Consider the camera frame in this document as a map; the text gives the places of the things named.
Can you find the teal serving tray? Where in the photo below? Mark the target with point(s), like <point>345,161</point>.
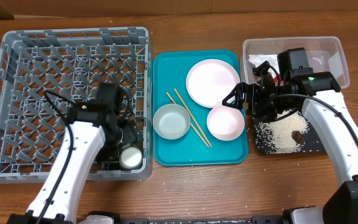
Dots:
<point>169,71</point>

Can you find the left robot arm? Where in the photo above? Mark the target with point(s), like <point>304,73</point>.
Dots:
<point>90,127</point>

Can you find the white napkin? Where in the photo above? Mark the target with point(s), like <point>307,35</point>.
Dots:
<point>258,59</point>

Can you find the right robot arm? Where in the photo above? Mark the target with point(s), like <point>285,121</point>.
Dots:
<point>339,135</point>

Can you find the black tray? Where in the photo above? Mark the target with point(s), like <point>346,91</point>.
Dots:
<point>313,144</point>

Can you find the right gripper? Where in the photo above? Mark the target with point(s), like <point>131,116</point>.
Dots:
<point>247,98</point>

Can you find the brown food scrap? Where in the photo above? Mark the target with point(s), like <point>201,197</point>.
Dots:
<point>298,137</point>

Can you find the wooden chopstick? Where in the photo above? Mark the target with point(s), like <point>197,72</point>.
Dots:
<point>200,130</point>
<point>176,121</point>

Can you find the white rice pile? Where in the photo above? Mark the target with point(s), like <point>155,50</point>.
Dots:
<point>275,137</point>

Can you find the pink bowl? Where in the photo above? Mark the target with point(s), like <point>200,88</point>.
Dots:
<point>225,123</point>

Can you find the small white cup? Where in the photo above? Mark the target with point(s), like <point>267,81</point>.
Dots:
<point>130,158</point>

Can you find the large white plate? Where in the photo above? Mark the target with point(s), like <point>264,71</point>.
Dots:
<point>209,81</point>

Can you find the clear plastic bin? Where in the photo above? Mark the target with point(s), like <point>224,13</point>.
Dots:
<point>326,58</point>

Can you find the grey plastic dish rack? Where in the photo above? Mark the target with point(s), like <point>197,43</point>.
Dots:
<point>42,71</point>

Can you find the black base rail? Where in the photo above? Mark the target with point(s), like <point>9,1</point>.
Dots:
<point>98,217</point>

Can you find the grey bowl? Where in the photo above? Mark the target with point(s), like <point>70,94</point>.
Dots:
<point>158,127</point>

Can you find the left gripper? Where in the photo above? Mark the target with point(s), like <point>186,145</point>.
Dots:
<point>130,137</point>

